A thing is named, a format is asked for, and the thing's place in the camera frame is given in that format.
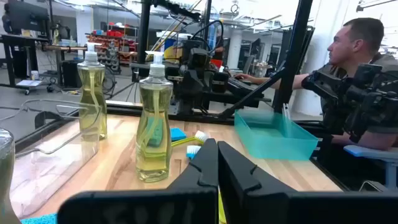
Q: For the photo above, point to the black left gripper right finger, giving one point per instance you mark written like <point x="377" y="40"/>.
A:
<point x="264" y="208"/>

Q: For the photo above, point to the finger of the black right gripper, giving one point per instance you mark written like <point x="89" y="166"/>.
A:
<point x="217" y="82"/>
<point x="192" y="81"/>

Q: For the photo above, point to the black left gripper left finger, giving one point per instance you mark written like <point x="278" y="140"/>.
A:
<point x="186" y="205"/>

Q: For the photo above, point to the yellow dish brush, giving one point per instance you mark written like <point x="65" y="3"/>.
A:
<point x="222" y="211"/>

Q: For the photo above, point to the blue dish brush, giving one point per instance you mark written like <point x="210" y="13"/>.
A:
<point x="192" y="151"/>

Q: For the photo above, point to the blue sponge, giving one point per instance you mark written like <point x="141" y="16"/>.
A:
<point x="178" y="134"/>
<point x="40" y="219"/>

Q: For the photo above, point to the lime green dish brush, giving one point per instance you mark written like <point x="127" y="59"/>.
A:
<point x="201" y="136"/>

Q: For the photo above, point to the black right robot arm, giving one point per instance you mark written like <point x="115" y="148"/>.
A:
<point x="189" y="109"/>

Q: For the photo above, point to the yellow blue container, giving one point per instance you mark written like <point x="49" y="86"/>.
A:
<point x="171" y="53"/>

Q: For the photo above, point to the white pillar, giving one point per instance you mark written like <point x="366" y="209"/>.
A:
<point x="235" y="49"/>

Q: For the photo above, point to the teal plastic bin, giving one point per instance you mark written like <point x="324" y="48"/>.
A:
<point x="273" y="146"/>

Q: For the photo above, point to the black floor fan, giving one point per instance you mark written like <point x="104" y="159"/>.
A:
<point x="110" y="82"/>

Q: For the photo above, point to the red parts shelf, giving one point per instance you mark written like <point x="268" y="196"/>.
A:
<point x="113" y="33"/>

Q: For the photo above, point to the blue chair armrest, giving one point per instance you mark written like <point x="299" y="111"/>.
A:
<point x="370" y="152"/>

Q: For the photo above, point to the black computer tower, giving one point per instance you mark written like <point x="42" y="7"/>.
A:
<point x="71" y="73"/>

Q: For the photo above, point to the copper top table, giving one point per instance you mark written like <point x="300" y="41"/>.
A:
<point x="62" y="48"/>

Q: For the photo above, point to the clear plastic bin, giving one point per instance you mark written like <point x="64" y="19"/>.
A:
<point x="46" y="174"/>

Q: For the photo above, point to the person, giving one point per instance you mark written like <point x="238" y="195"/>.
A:
<point x="357" y="37"/>

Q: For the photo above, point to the black monitor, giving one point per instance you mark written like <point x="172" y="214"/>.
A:
<point x="26" y="15"/>

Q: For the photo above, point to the black standing desk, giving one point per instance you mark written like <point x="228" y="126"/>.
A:
<point x="9" y="56"/>

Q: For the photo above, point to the black aluminium table frame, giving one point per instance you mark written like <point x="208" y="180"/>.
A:
<point x="295" y="46"/>

